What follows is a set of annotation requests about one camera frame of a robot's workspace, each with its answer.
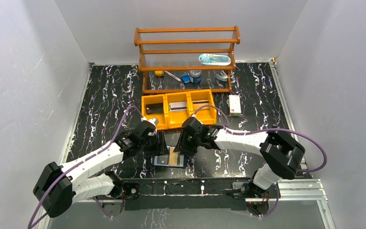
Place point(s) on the silver cards stack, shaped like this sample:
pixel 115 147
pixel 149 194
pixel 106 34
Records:
pixel 178 106

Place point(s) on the yellow plastic bin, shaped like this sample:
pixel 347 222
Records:
pixel 206 114
pixel 153 99
pixel 175 119

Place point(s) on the round tape tin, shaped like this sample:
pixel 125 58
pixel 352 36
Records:
pixel 195 76

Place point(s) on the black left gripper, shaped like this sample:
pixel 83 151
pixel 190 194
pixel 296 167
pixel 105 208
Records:
pixel 159 144

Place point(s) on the orange wooden shelf rack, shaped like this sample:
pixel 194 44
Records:
pixel 178 50

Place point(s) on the black leather card holder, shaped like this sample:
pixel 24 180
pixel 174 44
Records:
pixel 170 150

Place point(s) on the left yellow plastic bin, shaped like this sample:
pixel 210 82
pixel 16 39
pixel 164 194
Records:
pixel 153 99

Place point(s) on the black cards stack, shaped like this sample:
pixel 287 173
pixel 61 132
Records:
pixel 152 109

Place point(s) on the aluminium frame rail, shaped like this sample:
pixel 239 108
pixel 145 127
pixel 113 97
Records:
pixel 307 190

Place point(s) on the grey card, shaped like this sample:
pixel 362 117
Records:
pixel 162 161

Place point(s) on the middle yellow plastic bin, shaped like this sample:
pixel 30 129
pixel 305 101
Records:
pixel 175 119

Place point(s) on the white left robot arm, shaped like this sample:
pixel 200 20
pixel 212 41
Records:
pixel 59 186

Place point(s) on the grey stapler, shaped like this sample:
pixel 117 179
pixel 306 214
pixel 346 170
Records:
pixel 222 76

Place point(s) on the right yellow plastic bin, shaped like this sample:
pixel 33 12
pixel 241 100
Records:
pixel 206 114

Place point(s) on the gold cards stack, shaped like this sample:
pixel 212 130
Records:
pixel 199 103

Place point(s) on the blue blister pack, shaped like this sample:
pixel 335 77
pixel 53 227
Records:
pixel 214 59

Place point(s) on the red white marker pen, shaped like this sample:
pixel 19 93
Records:
pixel 173 76

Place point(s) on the gold VIP card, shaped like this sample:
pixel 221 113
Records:
pixel 176 160

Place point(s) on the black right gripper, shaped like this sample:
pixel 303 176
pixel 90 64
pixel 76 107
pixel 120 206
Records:
pixel 182 143

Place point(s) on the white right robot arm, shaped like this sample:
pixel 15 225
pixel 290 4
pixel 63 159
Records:
pixel 281 152

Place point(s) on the white small box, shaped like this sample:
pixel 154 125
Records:
pixel 234 105

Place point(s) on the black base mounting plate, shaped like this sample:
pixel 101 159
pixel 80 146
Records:
pixel 190 193

